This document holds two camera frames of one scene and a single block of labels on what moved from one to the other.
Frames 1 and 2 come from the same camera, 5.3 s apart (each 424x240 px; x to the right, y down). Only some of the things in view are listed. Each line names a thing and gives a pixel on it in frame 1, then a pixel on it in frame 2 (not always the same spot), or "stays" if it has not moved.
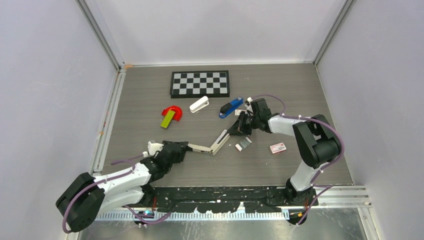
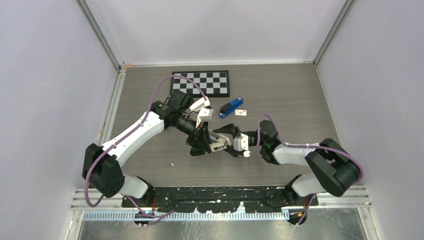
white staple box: (237, 112) stays
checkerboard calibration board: (195, 84) stays
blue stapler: (227, 108) stays
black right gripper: (240, 128) to (230, 128)
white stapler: (199, 104) stays
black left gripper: (180, 154) to (200, 139)
